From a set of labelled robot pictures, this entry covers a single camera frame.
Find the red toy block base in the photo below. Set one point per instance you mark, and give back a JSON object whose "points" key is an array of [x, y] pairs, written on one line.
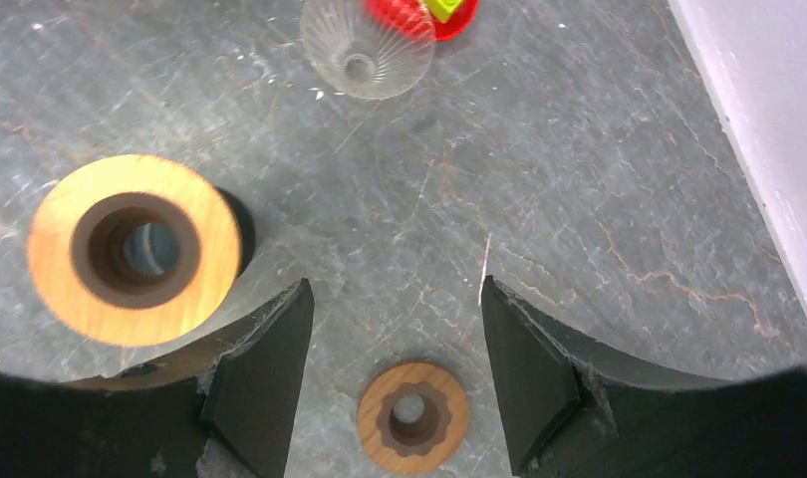
{"points": [[412, 18]]}

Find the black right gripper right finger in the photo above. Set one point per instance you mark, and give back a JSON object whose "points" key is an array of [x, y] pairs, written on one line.
{"points": [[572, 406]]}

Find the lime green toy brick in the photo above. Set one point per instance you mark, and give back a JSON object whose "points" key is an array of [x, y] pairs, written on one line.
{"points": [[442, 10]]}

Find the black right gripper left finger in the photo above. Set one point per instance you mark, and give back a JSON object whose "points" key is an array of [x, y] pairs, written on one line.
{"points": [[226, 399]]}

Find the clear ribbed glass dripper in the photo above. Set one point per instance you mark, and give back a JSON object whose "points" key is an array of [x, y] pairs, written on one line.
{"points": [[357, 55]]}

